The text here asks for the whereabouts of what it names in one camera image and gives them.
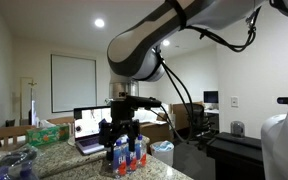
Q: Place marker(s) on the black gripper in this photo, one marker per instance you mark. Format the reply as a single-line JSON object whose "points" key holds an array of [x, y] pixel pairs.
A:
{"points": [[122, 123]]}

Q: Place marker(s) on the Fiji water bottle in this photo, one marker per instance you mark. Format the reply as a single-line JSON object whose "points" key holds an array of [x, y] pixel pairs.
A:
{"points": [[119, 160], [141, 151], [131, 159]]}

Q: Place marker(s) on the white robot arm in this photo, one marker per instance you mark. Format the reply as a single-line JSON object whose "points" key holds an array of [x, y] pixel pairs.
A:
{"points": [[133, 55]]}

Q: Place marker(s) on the white bed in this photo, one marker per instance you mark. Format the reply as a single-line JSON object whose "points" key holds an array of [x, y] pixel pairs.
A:
{"points": [[155, 115]]}

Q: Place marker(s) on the open silver laptop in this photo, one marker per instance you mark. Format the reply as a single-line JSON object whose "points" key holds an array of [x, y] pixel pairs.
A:
{"points": [[87, 127]]}

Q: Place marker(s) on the white trash bin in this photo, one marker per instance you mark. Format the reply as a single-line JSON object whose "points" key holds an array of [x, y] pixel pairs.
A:
{"points": [[163, 151]]}

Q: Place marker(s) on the green tissue box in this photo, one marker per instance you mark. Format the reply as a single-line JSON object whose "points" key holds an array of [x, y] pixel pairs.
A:
{"points": [[42, 136]]}

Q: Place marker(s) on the white projection screen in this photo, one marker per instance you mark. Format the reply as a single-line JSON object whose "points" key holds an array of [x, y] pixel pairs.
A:
{"points": [[73, 83]]}

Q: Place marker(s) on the black office chair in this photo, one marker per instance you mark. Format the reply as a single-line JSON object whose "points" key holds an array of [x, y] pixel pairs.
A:
{"points": [[199, 126]]}

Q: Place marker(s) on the computer monitor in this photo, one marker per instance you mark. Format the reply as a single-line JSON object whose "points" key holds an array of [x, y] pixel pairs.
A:
{"points": [[210, 96]]}

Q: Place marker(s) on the plastic-wrapped water bottle pack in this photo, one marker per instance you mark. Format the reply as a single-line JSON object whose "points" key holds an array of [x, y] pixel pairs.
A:
{"points": [[18, 165]]}

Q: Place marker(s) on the black side cabinet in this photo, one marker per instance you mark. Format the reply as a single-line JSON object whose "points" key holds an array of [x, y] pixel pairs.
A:
{"points": [[236, 158]]}

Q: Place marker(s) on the silver round device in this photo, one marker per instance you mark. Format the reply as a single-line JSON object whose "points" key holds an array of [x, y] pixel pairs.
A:
{"points": [[237, 129]]}

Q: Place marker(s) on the wooden chair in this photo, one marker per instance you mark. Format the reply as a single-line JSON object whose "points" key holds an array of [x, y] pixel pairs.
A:
{"points": [[12, 133]]}

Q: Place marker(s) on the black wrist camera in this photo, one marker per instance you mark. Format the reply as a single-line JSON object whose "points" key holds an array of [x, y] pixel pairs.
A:
{"points": [[143, 102]]}

